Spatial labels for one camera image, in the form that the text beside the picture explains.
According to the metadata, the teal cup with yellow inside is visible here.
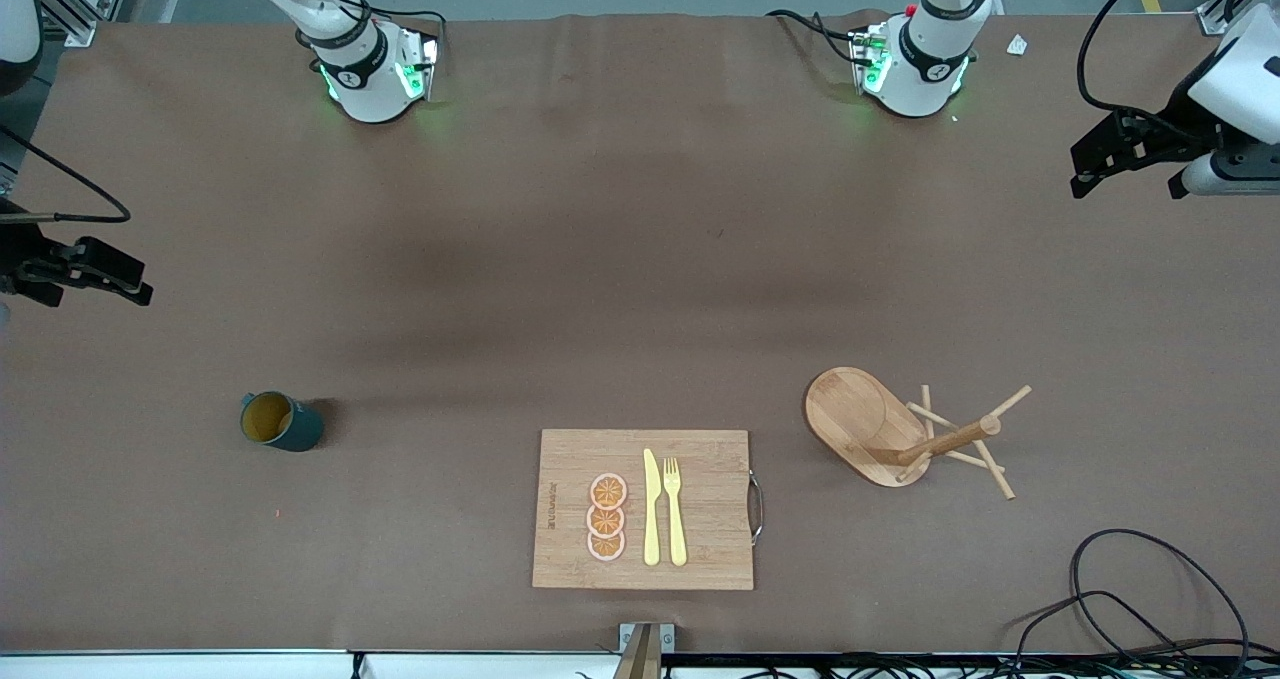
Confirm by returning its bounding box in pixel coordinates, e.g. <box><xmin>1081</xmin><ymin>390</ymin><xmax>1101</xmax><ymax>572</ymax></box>
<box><xmin>239</xmin><ymin>391</ymin><xmax>326</xmax><ymax>453</ymax></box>

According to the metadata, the wooden mug tree stand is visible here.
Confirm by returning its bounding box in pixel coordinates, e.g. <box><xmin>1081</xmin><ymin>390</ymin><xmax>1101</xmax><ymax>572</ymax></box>
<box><xmin>805</xmin><ymin>367</ymin><xmax>1033</xmax><ymax>501</ymax></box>

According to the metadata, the yellow plastic fork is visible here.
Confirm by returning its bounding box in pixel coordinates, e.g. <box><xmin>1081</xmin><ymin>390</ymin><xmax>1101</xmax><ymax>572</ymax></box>
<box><xmin>663</xmin><ymin>457</ymin><xmax>689</xmax><ymax>567</ymax></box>

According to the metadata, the yellow plastic knife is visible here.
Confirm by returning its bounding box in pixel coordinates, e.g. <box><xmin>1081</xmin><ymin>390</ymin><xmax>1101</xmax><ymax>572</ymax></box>
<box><xmin>642</xmin><ymin>448</ymin><xmax>662</xmax><ymax>567</ymax></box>

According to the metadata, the black left arm base cable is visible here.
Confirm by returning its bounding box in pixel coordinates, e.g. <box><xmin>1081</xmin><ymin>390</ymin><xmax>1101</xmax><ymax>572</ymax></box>
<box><xmin>767</xmin><ymin>9</ymin><xmax>866</xmax><ymax>65</ymax></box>

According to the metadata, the black arm base cable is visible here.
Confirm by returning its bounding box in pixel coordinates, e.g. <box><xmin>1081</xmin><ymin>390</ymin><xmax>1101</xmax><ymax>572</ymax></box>
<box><xmin>767</xmin><ymin>9</ymin><xmax>866</xmax><ymax>65</ymax></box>
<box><xmin>365</xmin><ymin>7</ymin><xmax>448</xmax><ymax>60</ymax></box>

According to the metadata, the black looped table cable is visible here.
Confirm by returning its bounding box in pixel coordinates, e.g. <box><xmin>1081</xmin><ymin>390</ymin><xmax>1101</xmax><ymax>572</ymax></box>
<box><xmin>1015</xmin><ymin>589</ymin><xmax>1280</xmax><ymax>665</ymax></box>
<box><xmin>1070</xmin><ymin>529</ymin><xmax>1251</xmax><ymax>660</ymax></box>

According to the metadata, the black right arm base cable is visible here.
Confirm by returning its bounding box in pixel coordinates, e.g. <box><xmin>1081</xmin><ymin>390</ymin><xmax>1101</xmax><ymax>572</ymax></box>
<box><xmin>365</xmin><ymin>7</ymin><xmax>448</xmax><ymax>60</ymax></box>

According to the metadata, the white table edge rail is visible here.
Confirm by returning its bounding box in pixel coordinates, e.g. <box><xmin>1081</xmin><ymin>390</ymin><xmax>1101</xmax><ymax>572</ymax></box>
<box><xmin>0</xmin><ymin>649</ymin><xmax>621</xmax><ymax>679</ymax></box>

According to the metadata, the bamboo cutting board, metal handle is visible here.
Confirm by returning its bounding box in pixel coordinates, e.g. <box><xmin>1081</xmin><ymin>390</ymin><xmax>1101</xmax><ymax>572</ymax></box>
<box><xmin>532</xmin><ymin>429</ymin><xmax>766</xmax><ymax>592</ymax></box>

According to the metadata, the brown post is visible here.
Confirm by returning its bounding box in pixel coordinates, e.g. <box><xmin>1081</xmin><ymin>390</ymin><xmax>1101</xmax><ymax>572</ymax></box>
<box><xmin>612</xmin><ymin>624</ymin><xmax>663</xmax><ymax>679</ymax></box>

